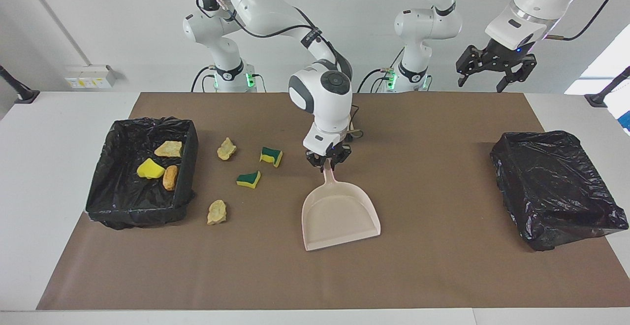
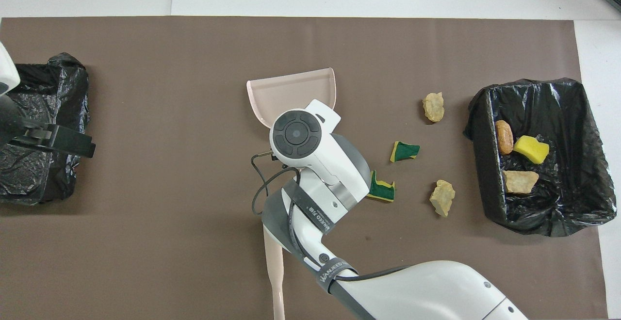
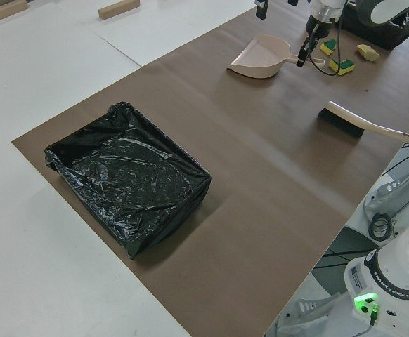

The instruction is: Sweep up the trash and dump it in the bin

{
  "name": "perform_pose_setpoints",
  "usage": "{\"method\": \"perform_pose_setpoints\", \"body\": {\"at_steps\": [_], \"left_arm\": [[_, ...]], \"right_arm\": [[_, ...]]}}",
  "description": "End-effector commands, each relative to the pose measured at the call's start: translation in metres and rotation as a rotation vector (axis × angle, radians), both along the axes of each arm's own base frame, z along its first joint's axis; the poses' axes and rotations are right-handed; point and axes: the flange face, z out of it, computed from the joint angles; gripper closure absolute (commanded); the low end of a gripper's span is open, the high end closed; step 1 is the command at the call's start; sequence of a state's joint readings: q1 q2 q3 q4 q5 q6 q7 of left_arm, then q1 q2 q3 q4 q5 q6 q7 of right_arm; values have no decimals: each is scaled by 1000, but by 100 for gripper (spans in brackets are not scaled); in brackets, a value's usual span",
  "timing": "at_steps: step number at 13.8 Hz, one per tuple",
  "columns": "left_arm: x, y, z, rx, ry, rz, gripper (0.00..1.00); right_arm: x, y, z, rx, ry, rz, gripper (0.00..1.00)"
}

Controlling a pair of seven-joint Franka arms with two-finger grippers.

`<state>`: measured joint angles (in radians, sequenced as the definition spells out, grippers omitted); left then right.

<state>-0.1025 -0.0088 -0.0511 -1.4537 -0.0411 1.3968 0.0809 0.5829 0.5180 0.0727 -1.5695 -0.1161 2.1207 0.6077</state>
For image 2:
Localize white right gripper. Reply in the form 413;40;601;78
306;98;342;130

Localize brown oval cork sponge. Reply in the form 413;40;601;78
495;120;515;156

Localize beige hand brush black bristles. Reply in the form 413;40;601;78
262;222;287;320

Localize beige foam chunk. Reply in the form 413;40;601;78
422;92;445;123
429;179;456;218
502;169;540;195

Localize brown paper table mat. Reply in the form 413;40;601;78
0;16;609;320

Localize green yellow notched sponge piece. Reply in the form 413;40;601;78
367;170;396;203

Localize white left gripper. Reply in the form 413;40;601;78
0;85;97;159

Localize black bag lined bin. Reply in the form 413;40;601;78
0;52;91;206
463;78;618;237

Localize beige plastic dustpan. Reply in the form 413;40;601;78
246;67;337;129

